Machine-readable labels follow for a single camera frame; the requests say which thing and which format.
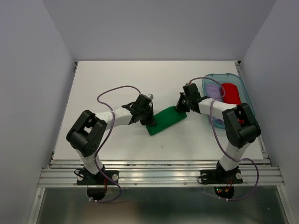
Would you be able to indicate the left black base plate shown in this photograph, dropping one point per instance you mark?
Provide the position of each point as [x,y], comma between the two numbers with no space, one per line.
[97,178]

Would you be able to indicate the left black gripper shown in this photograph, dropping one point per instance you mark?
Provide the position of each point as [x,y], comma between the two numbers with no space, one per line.
[150,121]

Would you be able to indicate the red t shirt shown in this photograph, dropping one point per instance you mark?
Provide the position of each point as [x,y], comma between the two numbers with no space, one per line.
[231,94]

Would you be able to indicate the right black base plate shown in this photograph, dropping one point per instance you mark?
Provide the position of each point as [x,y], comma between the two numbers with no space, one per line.
[217,177]

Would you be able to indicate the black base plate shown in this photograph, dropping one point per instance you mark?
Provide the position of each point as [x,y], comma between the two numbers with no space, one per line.
[97,178]
[217,177]

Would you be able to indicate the lavender t shirt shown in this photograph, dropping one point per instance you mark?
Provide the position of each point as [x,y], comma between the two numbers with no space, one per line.
[213,91]

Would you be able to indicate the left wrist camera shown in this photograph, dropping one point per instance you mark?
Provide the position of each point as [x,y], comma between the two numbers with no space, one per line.
[150,96]

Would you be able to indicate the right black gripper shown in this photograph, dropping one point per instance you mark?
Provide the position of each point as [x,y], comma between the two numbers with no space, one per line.
[179,107]

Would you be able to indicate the green t shirt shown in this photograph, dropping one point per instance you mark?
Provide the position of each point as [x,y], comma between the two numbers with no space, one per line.
[165,119]

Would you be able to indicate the translucent blue plastic bin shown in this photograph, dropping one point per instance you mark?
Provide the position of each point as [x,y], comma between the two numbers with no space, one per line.
[229,78]

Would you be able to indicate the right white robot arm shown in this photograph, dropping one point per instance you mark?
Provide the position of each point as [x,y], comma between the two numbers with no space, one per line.
[241,129]

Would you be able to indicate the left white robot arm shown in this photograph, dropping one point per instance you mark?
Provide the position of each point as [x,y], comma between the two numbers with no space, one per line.
[85,136]

